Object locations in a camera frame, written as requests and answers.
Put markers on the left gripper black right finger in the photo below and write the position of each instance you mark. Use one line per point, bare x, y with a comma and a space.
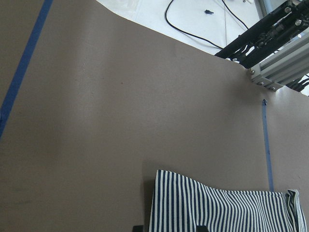
202, 228

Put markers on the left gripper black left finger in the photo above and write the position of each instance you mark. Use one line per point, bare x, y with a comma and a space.
138, 228

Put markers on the striped polo shirt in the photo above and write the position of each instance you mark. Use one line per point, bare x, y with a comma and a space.
181, 204

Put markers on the black clamp tool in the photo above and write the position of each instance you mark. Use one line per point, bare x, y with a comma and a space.
269, 34

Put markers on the small blue plastic clip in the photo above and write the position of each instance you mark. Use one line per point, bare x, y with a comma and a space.
208, 12

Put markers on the aluminium frame post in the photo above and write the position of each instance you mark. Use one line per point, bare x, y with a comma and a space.
285, 66

